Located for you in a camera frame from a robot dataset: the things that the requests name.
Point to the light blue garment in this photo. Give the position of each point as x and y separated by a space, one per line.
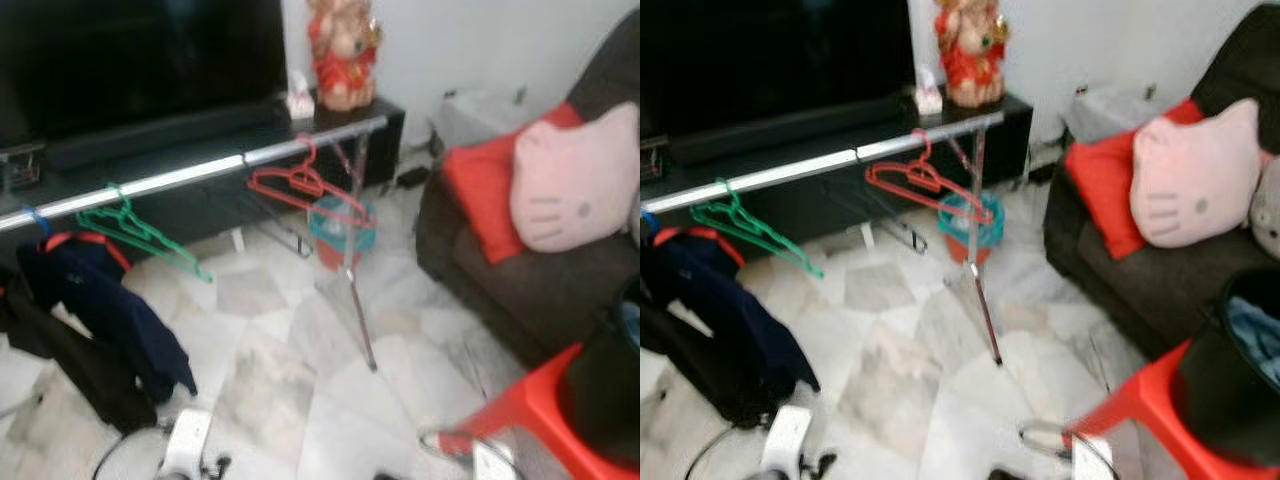
628 322
1255 335

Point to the green plastic hanger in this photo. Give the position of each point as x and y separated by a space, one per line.
140 235
745 218

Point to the pink cat face pillow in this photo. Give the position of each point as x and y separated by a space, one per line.
580 180
1195 175

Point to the metal clothes rack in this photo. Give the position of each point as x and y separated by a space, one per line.
800 167
180 177

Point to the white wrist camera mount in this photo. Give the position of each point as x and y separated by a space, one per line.
495 462
1092 460
185 445
785 440

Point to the blue plastic hanger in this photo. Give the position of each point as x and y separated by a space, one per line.
40 220
648 222

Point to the grey round creature plush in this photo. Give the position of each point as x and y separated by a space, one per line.
1268 210

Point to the black jacket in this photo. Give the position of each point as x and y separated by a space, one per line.
720 390
80 380

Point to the navy shirt red collar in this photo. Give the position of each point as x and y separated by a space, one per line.
730 310
110 310

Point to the red plastic hanger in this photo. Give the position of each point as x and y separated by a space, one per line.
920 178
300 185

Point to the red orange seated statue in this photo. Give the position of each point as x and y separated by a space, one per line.
970 55
345 60

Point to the red bin teal liner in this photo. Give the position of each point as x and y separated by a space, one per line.
335 225
960 220

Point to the side table lace cover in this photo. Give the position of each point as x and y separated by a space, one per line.
1110 115
480 120

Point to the floral tissue pack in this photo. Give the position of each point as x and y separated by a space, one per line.
928 97
300 100

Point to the red cushion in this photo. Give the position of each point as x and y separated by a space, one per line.
1100 185
475 190

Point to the small black box device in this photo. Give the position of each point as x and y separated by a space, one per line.
653 160
20 165

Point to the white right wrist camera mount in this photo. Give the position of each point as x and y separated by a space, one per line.
1092 460
495 462

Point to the black bucket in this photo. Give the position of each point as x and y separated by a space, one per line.
605 390
1225 420

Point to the black flat television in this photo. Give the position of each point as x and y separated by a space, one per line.
770 60
130 60

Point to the dark brown fabric sofa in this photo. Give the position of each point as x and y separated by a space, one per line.
500 290
1130 280

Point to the red plastic stool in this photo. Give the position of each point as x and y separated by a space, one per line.
1140 400
530 410

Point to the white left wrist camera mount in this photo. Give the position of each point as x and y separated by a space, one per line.
785 440
185 445

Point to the black television console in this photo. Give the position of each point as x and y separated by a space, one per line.
850 205
220 210

